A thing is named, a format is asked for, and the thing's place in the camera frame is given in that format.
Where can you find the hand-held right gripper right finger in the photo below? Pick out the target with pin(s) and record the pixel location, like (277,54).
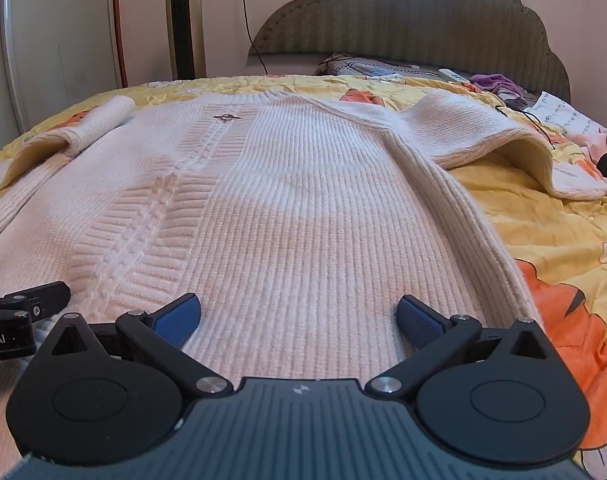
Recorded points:
(418,324)

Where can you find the white floral wardrobe door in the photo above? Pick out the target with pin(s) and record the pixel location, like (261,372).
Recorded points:
(58,35)

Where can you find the cream knitted sweater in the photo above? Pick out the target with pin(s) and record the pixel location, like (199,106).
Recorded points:
(283,210)

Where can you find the pink cloth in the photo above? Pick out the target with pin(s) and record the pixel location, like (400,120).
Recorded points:
(603,140)

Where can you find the purple cloth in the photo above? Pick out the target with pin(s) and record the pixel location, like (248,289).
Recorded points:
(493,82)

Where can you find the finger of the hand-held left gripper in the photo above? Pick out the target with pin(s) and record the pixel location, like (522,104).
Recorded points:
(43,295)

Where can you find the yellow carrot print blanket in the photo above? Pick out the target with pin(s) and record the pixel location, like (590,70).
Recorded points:
(533,210)

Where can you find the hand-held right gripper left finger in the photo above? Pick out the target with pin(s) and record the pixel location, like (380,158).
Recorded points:
(178,319)

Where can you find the patterned grey pillow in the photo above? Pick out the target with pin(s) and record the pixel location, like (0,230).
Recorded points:
(373,67)

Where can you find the gold tower fan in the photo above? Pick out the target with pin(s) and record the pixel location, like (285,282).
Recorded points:
(184,20)

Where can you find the grey-green padded headboard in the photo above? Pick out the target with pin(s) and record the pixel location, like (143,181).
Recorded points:
(423,10)

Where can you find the white remote control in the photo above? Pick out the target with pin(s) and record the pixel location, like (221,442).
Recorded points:
(452,75)

